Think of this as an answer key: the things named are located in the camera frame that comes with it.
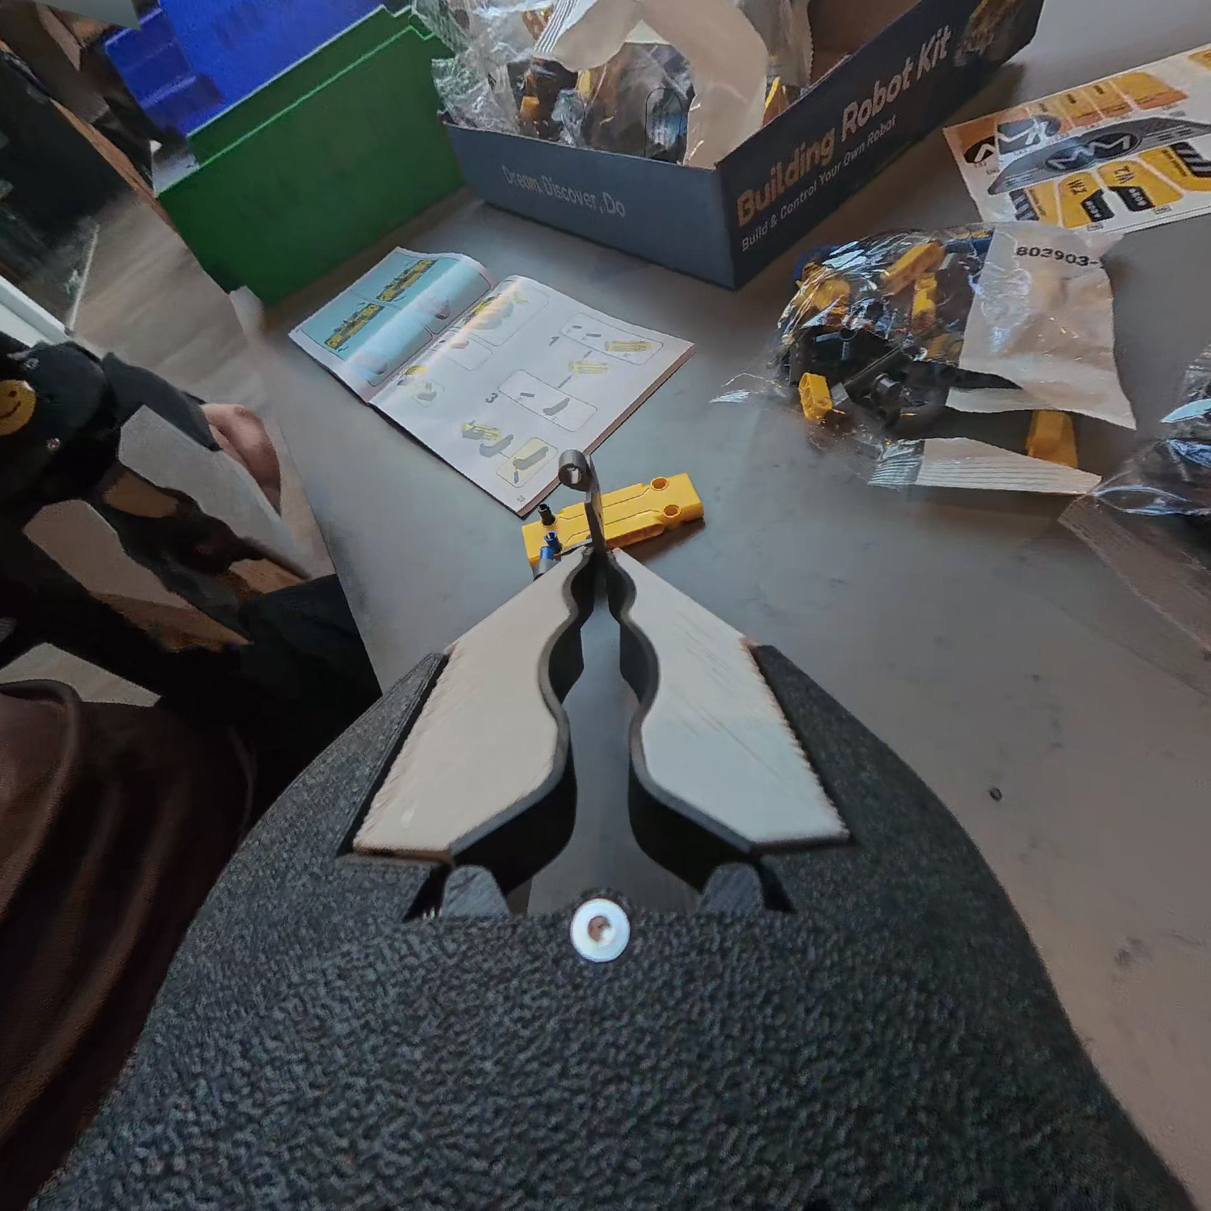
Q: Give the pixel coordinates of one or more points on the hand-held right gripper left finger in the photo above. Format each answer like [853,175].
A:
[463,747]

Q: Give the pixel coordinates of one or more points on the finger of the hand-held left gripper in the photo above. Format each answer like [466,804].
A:
[199,473]
[104,569]

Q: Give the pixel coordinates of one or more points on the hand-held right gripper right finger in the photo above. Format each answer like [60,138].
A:
[738,747]

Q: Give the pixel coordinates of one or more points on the yellow beam panel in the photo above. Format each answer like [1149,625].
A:
[643,511]

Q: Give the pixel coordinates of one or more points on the grey angled connector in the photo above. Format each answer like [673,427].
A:
[591,502]

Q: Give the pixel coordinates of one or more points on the bag of yellow blue parts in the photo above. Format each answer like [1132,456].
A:
[946,331]

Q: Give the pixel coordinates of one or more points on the blue cardboard kit box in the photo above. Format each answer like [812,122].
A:
[614,208]

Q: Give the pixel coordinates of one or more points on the large clear bag yellow parts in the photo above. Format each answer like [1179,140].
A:
[587,86]

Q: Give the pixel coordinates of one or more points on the grey desk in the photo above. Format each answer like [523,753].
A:
[946,662]

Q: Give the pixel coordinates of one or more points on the person's left hand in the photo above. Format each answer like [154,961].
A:
[251,445]

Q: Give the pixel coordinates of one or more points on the person's legs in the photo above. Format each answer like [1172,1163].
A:
[303,654]

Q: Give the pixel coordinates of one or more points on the white instruction booklet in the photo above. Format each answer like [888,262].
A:
[510,378]

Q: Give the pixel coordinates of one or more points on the person's brown sweater torso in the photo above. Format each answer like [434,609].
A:
[94,899]

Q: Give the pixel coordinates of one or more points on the stack of blue bins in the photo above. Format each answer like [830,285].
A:
[236,48]

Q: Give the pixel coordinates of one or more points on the bag of red black parts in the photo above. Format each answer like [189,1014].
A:
[1163,492]

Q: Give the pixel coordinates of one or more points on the yellow grey sticker sheet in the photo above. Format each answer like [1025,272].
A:
[1087,152]

